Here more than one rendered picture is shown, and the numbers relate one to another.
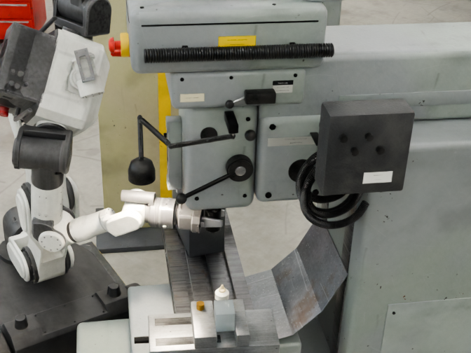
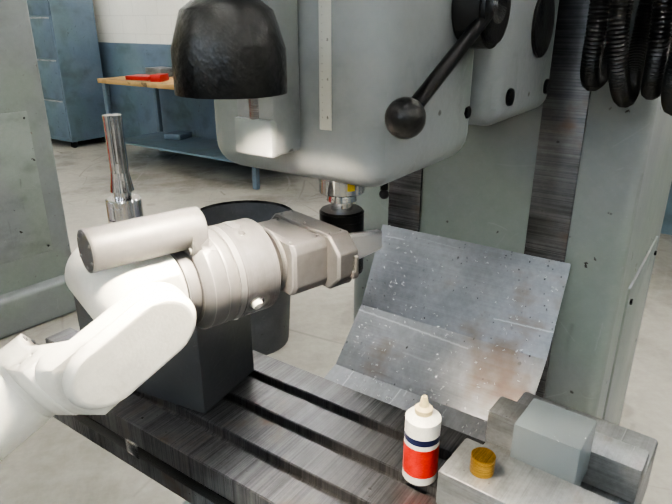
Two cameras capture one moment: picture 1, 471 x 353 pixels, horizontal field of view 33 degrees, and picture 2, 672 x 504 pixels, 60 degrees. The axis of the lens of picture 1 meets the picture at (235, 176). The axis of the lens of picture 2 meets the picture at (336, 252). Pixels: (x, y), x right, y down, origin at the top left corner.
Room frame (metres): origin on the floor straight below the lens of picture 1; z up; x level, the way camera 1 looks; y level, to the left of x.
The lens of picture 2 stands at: (1.50, 0.48, 1.44)
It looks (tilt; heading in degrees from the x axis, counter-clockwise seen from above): 21 degrees down; 315
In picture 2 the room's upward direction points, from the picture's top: straight up
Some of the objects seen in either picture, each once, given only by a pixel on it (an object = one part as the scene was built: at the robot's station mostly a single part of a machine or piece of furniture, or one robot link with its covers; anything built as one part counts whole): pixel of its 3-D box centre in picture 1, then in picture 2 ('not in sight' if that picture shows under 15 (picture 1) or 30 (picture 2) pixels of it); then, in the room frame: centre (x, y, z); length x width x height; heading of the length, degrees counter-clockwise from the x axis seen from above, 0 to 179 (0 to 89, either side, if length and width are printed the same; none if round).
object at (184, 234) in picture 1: (198, 211); (164, 313); (2.21, 0.12, 1.05); 0.22 x 0.12 x 0.20; 19
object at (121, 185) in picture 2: not in sight; (117, 157); (2.25, 0.13, 1.27); 0.03 x 0.03 x 0.11
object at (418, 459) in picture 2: (221, 299); (422, 436); (1.81, 0.03, 1.01); 0.04 x 0.04 x 0.11
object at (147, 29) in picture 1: (222, 22); not in sight; (1.91, 0.05, 1.81); 0.47 x 0.26 x 0.16; 100
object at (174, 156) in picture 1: (174, 153); (263, 18); (1.89, 0.17, 1.44); 0.04 x 0.04 x 0.21; 10
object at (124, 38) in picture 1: (124, 45); not in sight; (1.87, 0.29, 1.76); 0.06 x 0.02 x 0.06; 10
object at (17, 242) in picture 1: (41, 253); not in sight; (2.44, 0.73, 0.68); 0.21 x 0.20 x 0.13; 33
